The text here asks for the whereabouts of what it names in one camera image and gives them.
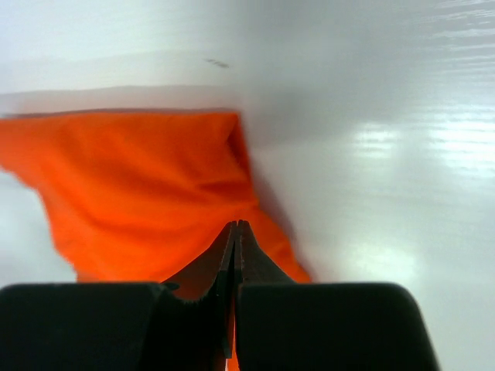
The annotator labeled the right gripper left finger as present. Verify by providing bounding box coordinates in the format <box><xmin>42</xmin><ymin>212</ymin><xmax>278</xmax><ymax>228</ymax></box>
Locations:
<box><xmin>163</xmin><ymin>222</ymin><xmax>237</xmax><ymax>359</ymax></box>

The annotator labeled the orange t shirt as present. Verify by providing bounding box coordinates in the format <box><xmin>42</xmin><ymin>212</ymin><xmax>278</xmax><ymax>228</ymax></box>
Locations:
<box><xmin>0</xmin><ymin>111</ymin><xmax>312</xmax><ymax>371</ymax></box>

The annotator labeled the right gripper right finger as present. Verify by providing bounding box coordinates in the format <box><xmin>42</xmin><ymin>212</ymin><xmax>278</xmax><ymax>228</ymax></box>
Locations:
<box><xmin>234</xmin><ymin>220</ymin><xmax>295</xmax><ymax>284</ymax></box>

